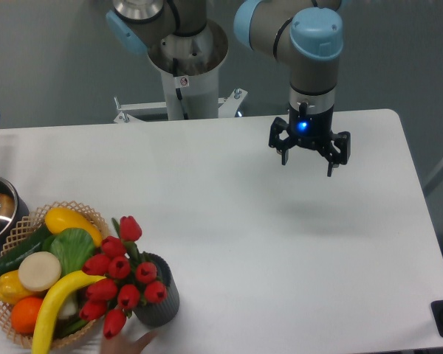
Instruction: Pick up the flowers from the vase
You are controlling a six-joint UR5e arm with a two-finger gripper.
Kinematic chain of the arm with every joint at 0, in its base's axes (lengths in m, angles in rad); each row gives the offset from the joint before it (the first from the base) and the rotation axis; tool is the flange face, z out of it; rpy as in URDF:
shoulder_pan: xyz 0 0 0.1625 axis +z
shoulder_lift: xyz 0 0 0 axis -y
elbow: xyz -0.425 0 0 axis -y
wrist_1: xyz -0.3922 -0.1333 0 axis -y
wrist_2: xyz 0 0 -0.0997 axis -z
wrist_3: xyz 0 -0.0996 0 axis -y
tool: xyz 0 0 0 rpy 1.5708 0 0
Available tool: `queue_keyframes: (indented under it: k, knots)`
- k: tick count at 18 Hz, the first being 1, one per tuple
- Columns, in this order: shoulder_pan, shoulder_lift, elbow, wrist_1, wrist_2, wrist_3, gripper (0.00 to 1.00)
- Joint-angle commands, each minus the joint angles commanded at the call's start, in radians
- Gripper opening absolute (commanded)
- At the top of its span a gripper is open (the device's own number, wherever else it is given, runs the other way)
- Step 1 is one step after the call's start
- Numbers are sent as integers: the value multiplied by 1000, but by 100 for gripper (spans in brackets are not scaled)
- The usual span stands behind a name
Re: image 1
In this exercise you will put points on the red tulip bouquet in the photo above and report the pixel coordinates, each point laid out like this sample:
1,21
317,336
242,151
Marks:
125,274

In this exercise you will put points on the dark grey ribbed vase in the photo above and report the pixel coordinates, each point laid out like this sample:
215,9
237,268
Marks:
160,298

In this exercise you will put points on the small yellow pepper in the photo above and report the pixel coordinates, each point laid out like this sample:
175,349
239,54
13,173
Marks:
12,291

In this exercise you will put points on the white round radish slice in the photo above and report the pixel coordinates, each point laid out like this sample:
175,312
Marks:
39,271

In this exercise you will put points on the green leafy bok choy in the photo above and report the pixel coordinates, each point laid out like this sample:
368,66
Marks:
73,247

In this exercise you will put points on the dark green cucumber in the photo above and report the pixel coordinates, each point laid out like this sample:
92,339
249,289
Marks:
32,244

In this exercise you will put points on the orange fruit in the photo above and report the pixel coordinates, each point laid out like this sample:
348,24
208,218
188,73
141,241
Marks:
25,313

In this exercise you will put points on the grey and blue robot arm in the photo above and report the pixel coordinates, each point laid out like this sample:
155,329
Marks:
306,36

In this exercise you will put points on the woven wicker basket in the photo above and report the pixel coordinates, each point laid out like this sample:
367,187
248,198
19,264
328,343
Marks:
23,230

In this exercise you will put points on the yellow squash top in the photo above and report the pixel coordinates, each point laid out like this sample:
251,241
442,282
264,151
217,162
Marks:
58,219

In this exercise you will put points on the person's hand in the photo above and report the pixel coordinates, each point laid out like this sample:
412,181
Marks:
123,344

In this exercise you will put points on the long yellow banana squash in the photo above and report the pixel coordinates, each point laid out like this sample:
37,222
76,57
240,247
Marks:
53,301

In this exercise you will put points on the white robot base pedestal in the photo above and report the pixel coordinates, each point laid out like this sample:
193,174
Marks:
189,70

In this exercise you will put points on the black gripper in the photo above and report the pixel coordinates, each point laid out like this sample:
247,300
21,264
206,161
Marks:
310,131

